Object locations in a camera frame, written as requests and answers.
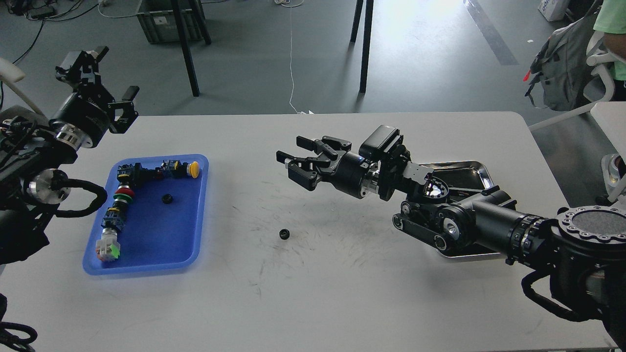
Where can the green illuminated square switch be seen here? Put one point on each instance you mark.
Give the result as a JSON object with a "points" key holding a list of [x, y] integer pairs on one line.
{"points": [[107, 247]]}

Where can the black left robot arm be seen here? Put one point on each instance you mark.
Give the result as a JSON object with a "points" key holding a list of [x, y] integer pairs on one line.
{"points": [[33, 147]]}

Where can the white chair right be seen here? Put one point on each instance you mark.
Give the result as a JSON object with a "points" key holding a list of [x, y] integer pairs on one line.
{"points": [[600, 87]]}

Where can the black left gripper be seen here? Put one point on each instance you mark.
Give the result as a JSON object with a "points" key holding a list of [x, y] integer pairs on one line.
{"points": [[90, 107]]}

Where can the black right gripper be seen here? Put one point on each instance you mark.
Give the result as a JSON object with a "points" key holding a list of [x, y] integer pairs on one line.
{"points": [[348, 172]]}

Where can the red push button switch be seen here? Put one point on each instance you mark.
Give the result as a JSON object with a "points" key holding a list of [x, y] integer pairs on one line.
{"points": [[131, 176]]}

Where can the black table leg left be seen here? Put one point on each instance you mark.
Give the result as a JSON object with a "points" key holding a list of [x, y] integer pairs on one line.
{"points": [[183, 42]]}

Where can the blue plastic tray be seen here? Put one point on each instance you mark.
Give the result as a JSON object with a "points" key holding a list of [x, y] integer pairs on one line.
{"points": [[156, 236]]}

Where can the black table legs middle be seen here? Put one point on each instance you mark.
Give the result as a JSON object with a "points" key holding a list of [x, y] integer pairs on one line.
{"points": [[365, 7]]}

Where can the steel tray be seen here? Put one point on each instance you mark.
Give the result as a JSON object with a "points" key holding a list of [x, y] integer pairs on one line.
{"points": [[469, 177]]}

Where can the green push button switch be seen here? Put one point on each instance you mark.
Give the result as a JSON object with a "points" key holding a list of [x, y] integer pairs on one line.
{"points": [[116, 215]]}

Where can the person in green shirt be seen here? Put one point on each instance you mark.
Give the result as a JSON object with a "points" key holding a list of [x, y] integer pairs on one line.
{"points": [[611, 21]]}

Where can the dark plastic crate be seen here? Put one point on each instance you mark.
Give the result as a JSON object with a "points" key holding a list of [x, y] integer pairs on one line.
{"points": [[157, 20]]}

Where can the grey backpack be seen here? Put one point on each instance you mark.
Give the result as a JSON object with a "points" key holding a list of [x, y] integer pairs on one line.
{"points": [[560, 68]]}

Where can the yellow push button switch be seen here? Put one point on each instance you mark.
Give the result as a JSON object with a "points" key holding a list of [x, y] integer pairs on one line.
{"points": [[177, 169]]}

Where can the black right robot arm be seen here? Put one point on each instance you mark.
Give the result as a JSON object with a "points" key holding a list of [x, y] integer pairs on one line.
{"points": [[578, 258]]}

